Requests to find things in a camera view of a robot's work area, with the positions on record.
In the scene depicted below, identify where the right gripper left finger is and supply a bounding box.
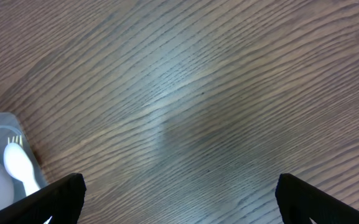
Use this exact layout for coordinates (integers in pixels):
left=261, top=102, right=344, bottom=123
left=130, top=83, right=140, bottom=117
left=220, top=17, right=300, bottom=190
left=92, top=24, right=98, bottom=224
left=0, top=173, right=86, bottom=224

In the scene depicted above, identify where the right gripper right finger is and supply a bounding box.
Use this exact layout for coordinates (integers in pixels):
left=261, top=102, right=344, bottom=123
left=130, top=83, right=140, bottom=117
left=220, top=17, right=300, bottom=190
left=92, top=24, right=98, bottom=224
left=275, top=174, right=359, bottom=224

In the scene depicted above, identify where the yellow fork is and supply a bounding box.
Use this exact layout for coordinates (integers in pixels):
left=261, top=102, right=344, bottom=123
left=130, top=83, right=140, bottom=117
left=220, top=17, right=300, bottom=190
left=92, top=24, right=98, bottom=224
left=7, top=135, right=23, bottom=147

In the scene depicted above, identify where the clear plastic container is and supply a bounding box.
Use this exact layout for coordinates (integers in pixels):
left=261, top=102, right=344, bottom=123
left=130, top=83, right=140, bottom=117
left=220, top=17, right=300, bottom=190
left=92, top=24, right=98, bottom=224
left=0, top=113, right=48, bottom=203

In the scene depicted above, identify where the white spoon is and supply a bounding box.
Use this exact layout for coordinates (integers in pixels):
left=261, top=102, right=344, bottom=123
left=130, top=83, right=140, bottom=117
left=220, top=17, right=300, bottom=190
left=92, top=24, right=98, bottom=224
left=3, top=142, right=40, bottom=196

